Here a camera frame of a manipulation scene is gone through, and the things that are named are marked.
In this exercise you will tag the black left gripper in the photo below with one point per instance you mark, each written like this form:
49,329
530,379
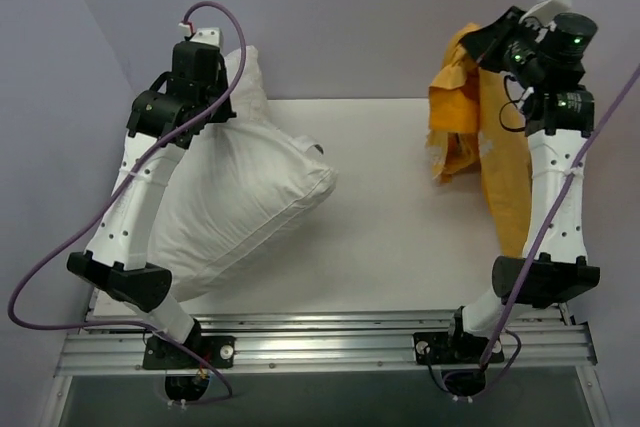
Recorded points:
220,110

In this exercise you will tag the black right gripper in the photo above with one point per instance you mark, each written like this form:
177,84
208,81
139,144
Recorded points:
486,36

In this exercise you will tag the orange Mickey Mouse pillowcase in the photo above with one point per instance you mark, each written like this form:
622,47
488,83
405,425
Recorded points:
469,115

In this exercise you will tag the white pillow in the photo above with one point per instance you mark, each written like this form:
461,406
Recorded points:
240,191

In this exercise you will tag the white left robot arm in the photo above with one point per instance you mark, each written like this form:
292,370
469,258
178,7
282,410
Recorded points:
160,128

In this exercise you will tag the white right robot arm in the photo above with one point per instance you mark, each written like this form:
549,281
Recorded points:
553,267

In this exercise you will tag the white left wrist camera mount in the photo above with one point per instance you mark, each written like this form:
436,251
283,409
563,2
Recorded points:
208,36

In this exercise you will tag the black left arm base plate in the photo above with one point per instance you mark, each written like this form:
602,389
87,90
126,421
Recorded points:
218,351

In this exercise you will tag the aluminium front rail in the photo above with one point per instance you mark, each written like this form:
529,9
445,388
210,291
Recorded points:
365,341

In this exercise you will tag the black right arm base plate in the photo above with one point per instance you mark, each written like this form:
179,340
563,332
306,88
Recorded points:
439,348

